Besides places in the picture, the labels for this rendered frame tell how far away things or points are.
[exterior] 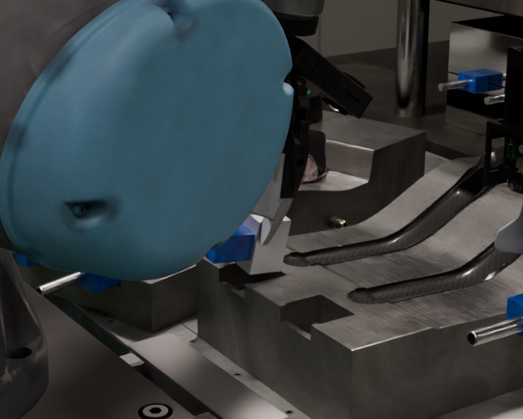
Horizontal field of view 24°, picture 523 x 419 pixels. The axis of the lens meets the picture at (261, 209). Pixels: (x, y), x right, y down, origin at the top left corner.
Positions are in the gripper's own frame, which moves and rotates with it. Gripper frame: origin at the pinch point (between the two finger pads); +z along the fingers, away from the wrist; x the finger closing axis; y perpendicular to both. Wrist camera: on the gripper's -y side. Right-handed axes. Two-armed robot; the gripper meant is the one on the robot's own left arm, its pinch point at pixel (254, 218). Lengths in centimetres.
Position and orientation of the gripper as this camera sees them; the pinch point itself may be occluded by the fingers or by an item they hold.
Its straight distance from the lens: 113.5
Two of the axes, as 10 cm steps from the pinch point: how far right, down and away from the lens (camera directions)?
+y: -8.3, 0.4, -5.5
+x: 5.2, 4.1, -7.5
